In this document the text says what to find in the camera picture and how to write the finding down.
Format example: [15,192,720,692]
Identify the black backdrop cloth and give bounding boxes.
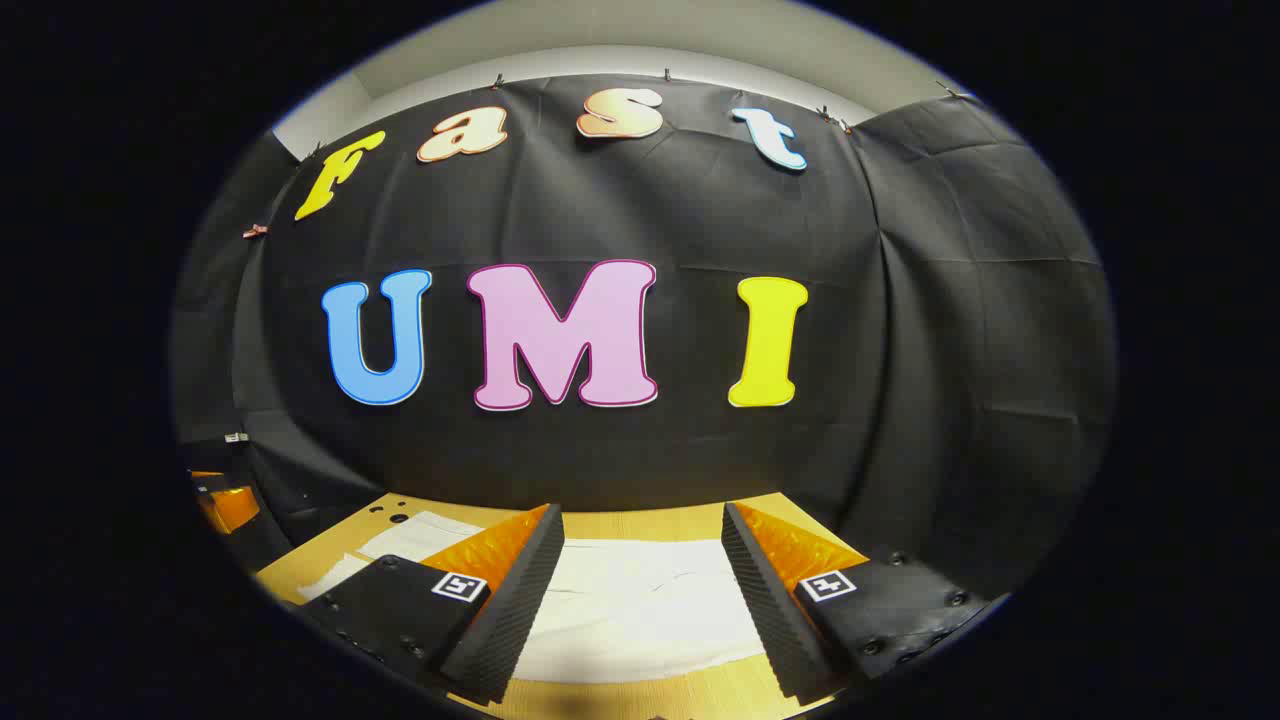
[170,72,1119,601]

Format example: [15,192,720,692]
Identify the white jeans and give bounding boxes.
[298,511,771,685]

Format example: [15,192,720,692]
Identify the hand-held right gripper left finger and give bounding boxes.
[298,503,567,706]

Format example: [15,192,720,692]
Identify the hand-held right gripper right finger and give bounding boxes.
[720,500,1006,703]

